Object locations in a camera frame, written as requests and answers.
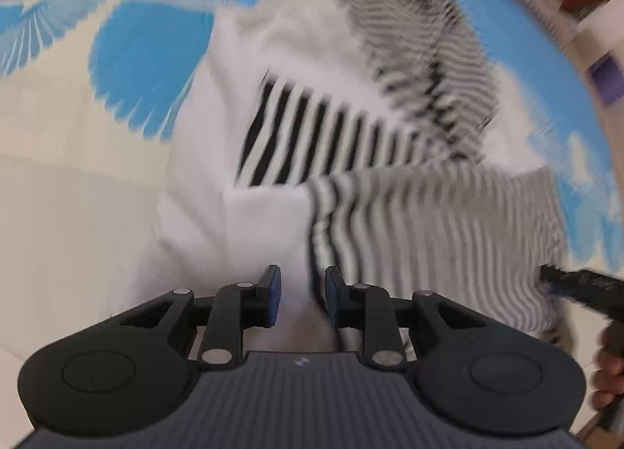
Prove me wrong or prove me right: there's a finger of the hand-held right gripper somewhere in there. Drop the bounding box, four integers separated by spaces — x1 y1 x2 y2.
539 265 624 317

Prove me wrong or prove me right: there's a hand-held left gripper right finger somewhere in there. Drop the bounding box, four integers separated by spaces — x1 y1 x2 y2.
324 265 489 367

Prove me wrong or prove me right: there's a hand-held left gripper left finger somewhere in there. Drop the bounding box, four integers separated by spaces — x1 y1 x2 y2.
114 265 282 367

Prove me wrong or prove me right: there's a black white striped garment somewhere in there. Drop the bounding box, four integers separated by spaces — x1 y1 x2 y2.
139 0 569 355

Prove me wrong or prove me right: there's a person's right hand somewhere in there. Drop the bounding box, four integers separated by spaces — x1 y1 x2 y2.
591 344 624 411

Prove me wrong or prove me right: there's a purple box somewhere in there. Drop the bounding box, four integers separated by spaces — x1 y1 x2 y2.
587 53 624 108

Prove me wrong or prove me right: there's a blue cream printed bedsheet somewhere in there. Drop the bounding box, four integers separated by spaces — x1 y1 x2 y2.
0 0 622 449

